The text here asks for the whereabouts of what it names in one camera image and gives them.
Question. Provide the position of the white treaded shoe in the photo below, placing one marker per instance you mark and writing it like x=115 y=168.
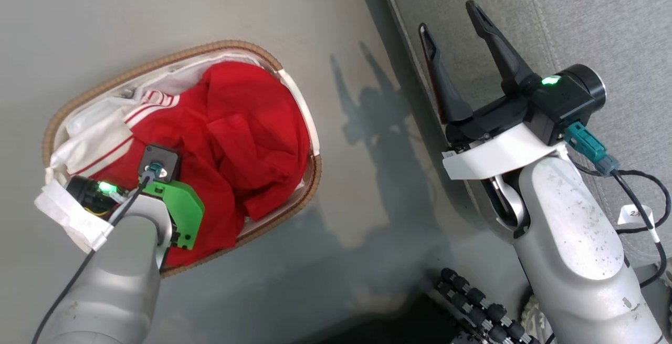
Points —
x=535 y=320

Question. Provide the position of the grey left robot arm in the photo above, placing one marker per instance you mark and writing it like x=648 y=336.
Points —
x=115 y=291

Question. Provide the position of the red lettered garment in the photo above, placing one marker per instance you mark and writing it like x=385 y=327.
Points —
x=247 y=139

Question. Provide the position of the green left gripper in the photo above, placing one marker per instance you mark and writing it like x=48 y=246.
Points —
x=184 y=212

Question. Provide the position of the grey fabric sofa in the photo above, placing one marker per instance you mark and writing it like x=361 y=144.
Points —
x=577 y=18

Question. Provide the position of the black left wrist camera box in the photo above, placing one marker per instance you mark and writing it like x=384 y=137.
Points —
x=165 y=157

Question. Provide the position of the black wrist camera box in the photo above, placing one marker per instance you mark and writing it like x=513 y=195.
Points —
x=559 y=110
x=165 y=157

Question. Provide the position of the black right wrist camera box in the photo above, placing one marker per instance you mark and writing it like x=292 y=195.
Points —
x=559 y=110

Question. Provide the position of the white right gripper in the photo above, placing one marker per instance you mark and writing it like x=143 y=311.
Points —
x=499 y=155

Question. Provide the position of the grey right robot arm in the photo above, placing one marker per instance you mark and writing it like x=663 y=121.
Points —
x=572 y=249

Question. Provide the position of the brown rimmed laundry basket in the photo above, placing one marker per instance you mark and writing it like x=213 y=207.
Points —
x=316 y=176

